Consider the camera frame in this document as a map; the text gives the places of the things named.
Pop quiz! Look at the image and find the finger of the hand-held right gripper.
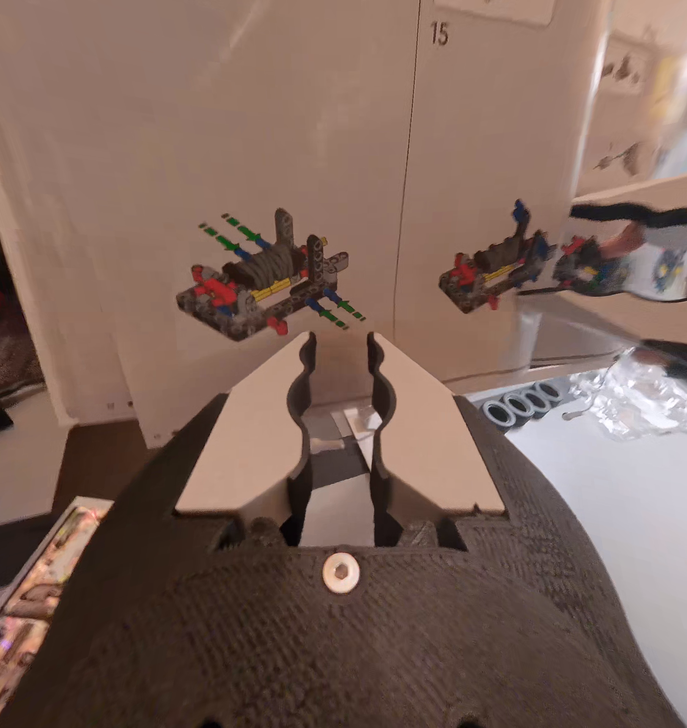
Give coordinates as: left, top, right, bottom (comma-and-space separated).
516, 287, 687, 367
570, 169, 687, 235

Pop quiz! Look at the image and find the lego instruction booklet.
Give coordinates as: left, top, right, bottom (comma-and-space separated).
0, 0, 687, 451

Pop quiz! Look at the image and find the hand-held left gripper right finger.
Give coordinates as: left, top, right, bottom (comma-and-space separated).
366, 331, 507, 546

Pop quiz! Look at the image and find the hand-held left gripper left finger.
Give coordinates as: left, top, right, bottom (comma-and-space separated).
174, 331, 317, 538

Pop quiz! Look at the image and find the clear plastic bag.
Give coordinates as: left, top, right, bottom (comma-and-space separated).
564, 350, 687, 444

